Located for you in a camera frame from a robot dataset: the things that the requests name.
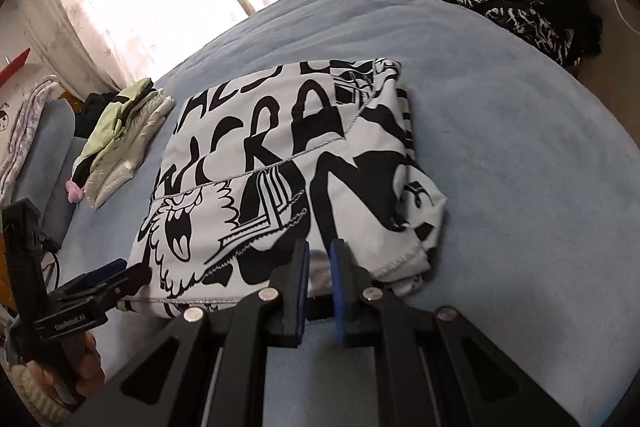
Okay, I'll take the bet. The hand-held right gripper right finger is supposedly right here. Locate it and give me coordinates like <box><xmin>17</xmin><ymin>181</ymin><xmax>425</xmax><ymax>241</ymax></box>
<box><xmin>329</xmin><ymin>238</ymin><xmax>581</xmax><ymax>427</ymax></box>

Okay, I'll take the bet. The folded shiny white jacket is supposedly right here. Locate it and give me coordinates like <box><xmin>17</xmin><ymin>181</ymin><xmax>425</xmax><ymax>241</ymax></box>
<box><xmin>82</xmin><ymin>89</ymin><xmax>176</xmax><ymax>210</ymax></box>

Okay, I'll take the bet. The black white patterned cloth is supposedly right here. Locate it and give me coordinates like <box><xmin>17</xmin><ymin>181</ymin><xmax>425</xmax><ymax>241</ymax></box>
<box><xmin>447</xmin><ymin>0</ymin><xmax>576</xmax><ymax>68</ymax></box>

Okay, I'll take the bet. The cream knitted cloth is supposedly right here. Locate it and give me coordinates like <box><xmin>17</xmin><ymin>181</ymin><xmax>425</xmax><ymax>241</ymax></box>
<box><xmin>10</xmin><ymin>357</ymin><xmax>66</xmax><ymax>423</ymax></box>

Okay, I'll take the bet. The grey blue pillow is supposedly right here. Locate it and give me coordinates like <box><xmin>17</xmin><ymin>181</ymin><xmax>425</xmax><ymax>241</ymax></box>
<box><xmin>22</xmin><ymin>99</ymin><xmax>76</xmax><ymax>208</ymax></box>
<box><xmin>37</xmin><ymin>137</ymin><xmax>88</xmax><ymax>248</ymax></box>

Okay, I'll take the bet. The black white printed jacket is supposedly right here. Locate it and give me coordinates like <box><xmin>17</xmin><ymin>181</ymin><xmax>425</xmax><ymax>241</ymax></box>
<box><xmin>127</xmin><ymin>57</ymin><xmax>448</xmax><ymax>320</ymax></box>

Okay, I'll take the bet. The red wall decoration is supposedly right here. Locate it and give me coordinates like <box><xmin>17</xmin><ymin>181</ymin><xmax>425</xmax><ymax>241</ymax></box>
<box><xmin>0</xmin><ymin>48</ymin><xmax>32</xmax><ymax>85</ymax></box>

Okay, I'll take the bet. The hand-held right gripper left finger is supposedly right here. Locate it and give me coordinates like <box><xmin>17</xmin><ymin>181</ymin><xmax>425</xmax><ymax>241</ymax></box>
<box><xmin>65</xmin><ymin>238</ymin><xmax>311</xmax><ymax>427</ymax></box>

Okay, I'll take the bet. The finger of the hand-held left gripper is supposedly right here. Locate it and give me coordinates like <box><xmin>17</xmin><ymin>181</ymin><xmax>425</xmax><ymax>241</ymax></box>
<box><xmin>65</xmin><ymin>258</ymin><xmax>128</xmax><ymax>295</ymax></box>
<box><xmin>92</xmin><ymin>264</ymin><xmax>153</xmax><ymax>310</ymax></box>

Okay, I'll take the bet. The blue bed blanket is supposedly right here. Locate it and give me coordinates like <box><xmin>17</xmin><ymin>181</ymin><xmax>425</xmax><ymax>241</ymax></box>
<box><xmin>47</xmin><ymin>0</ymin><xmax>640</xmax><ymax>427</ymax></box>

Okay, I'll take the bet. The person's left hand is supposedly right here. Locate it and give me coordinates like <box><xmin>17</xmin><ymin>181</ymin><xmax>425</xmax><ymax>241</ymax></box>
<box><xmin>37</xmin><ymin>331</ymin><xmax>107</xmax><ymax>408</ymax></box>

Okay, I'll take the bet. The purple floral quilt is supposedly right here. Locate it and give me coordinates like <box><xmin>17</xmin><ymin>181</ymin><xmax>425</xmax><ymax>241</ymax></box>
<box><xmin>0</xmin><ymin>76</ymin><xmax>60</xmax><ymax>208</ymax></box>

